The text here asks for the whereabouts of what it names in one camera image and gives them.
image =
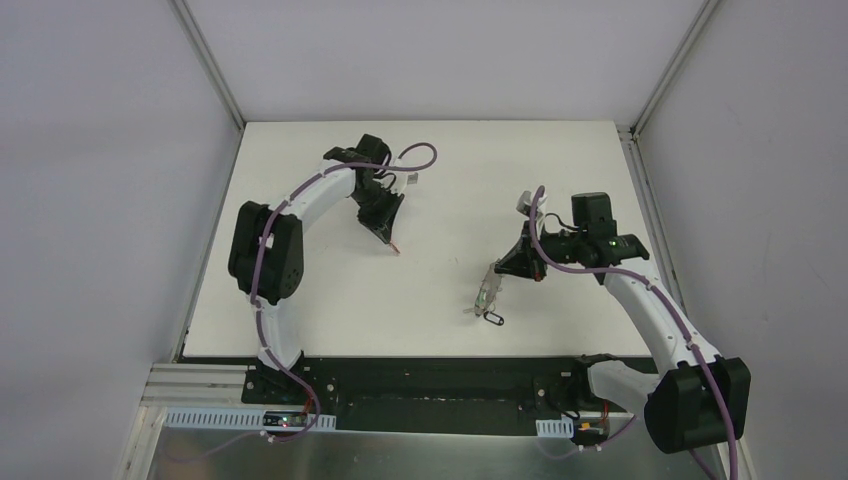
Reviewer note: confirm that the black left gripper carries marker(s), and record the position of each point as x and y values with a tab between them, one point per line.
378	206

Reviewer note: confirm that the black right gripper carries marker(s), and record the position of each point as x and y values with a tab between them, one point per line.
532	255

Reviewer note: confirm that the key with green tag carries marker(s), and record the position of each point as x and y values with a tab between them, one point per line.
483	304

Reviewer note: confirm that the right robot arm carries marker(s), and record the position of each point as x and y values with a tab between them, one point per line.
697	397

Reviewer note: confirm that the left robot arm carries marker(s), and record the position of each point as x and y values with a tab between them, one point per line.
267	254

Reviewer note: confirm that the key with black tag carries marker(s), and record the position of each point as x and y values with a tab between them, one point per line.
493	318

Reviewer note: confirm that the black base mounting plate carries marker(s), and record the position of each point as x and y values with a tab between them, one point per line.
467	396

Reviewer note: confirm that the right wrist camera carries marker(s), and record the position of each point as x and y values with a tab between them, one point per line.
524	202

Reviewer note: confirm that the white slotted cable duct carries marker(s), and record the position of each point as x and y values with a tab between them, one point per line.
275	421

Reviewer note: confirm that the aluminium frame rail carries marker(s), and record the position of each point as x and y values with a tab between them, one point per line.
175	384

